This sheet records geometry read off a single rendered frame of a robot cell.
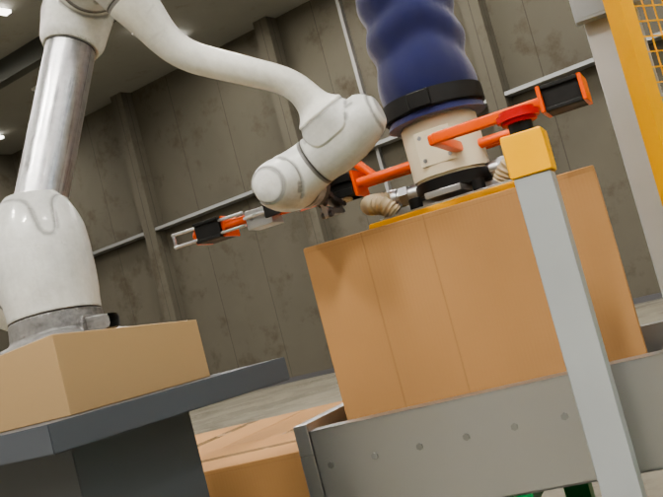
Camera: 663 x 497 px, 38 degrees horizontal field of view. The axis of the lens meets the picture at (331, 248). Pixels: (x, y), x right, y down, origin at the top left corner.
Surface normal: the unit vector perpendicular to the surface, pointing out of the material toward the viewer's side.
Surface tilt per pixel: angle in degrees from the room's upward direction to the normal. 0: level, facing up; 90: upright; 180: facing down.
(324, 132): 100
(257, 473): 90
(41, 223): 71
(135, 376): 90
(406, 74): 93
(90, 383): 90
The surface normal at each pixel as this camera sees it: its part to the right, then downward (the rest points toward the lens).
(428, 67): -0.01, 0.02
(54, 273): 0.39, -0.25
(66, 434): 0.79, -0.25
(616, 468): -0.34, 0.01
